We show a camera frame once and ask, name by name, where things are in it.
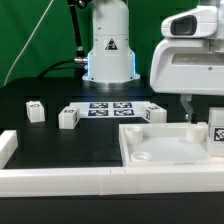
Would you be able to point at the white fence wall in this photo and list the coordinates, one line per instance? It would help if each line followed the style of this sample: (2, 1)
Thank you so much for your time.
(103, 181)

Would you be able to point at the fiducial marker sheet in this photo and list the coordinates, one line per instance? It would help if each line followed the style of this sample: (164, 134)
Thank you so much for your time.
(110, 109)

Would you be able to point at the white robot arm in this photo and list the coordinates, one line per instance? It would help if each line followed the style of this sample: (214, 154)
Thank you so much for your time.
(111, 62)

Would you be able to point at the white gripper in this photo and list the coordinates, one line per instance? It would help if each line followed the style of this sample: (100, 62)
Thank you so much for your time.
(190, 58)

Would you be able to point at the white square table top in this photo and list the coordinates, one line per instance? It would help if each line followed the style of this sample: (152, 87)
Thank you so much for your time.
(144, 145)

